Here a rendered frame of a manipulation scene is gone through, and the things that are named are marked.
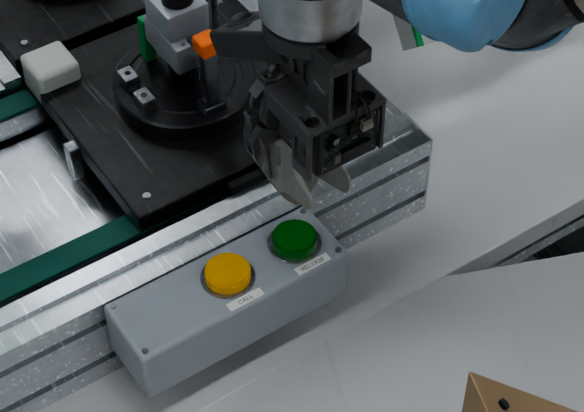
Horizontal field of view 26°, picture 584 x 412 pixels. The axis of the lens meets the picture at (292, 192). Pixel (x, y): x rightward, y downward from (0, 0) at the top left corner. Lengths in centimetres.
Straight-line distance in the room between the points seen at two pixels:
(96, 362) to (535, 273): 43
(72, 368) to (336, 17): 43
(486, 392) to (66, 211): 51
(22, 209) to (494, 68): 56
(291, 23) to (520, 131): 55
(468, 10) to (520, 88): 68
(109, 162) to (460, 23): 51
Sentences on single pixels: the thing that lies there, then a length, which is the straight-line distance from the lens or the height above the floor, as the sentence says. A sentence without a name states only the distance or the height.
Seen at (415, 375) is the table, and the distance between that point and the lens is 117.
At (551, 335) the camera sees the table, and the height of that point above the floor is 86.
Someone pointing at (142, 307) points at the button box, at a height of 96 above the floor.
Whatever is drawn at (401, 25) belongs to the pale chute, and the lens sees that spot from 126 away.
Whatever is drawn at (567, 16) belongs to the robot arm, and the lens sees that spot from 89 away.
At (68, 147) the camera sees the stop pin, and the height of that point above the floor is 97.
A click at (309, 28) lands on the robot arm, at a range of 88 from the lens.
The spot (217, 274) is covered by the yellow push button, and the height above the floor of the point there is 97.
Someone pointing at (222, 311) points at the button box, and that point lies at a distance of 108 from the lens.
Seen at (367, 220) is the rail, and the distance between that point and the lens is 125.
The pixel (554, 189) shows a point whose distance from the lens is 134.
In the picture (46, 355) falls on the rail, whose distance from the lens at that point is 111.
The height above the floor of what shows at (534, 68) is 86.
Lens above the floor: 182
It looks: 47 degrees down
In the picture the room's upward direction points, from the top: straight up
